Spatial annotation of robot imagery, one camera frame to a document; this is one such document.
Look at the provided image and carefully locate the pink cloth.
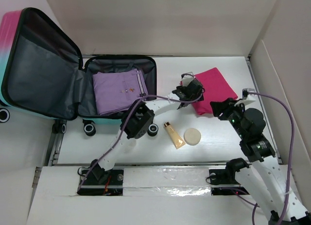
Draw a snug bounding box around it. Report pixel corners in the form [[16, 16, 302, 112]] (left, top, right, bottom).
[[191, 68, 238, 115]]

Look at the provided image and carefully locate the round beige powder puff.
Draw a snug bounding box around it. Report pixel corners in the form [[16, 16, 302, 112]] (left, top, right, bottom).
[[184, 128, 202, 146]]

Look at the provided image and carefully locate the beige cosmetic tube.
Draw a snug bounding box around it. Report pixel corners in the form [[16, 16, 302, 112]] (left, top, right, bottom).
[[164, 122, 185, 149]]

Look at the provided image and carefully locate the purple shirt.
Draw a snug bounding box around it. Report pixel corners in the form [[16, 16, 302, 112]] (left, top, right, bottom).
[[93, 69, 148, 116]]

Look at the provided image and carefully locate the pink and teal suitcase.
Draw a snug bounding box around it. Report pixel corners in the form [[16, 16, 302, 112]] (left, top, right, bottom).
[[0, 7, 157, 136]]

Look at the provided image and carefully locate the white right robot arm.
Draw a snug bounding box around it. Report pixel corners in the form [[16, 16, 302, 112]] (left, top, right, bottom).
[[210, 98, 311, 225]]

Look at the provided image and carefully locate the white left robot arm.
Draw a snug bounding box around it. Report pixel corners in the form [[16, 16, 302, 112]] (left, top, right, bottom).
[[78, 76, 205, 189]]

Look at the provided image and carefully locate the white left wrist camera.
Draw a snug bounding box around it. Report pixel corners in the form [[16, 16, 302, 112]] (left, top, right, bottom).
[[180, 73, 195, 87]]

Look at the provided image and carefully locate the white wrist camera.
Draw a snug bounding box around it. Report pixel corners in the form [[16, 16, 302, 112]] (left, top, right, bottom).
[[235, 88, 256, 106], [180, 73, 195, 87]]

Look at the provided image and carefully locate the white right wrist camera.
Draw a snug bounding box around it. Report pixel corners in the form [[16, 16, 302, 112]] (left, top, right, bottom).
[[235, 88, 256, 106]]

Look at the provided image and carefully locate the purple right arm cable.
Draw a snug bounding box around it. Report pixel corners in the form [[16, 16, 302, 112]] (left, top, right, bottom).
[[233, 88, 296, 225]]

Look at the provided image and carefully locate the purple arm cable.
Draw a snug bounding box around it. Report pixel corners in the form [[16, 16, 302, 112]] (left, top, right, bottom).
[[79, 75, 205, 189], [233, 88, 296, 225]]

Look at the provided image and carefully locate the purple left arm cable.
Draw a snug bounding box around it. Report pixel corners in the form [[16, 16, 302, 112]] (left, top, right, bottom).
[[79, 75, 205, 189]]

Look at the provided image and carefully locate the metal base rail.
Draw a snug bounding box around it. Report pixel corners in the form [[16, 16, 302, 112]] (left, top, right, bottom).
[[36, 166, 244, 197]]

